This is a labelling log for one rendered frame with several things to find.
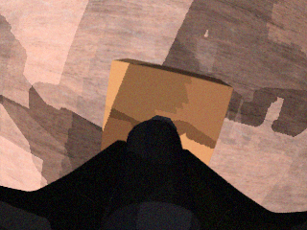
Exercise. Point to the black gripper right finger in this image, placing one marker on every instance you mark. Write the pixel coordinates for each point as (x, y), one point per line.
(223, 207)

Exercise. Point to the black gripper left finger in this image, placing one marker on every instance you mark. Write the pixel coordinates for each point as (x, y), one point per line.
(77, 201)

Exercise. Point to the tan rectangular block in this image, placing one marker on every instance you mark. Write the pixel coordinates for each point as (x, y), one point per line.
(140, 91)

